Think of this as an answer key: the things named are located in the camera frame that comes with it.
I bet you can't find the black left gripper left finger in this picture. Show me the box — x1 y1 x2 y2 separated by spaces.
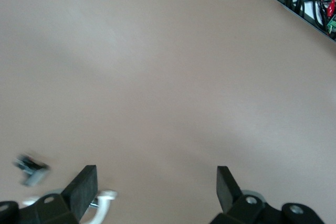
34 165 98 224

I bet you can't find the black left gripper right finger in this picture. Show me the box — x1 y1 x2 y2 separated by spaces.
209 165 284 224

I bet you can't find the small black clip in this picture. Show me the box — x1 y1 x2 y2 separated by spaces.
13 152 50 187

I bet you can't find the brown table cover sheet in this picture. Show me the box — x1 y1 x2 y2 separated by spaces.
0 0 336 224

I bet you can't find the green terminal connector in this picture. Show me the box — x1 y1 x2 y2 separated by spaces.
325 16 336 35

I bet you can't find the red alligator clip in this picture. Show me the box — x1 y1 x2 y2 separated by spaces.
324 0 336 16

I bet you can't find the white curved plastic ring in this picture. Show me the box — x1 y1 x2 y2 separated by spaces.
22 189 119 224

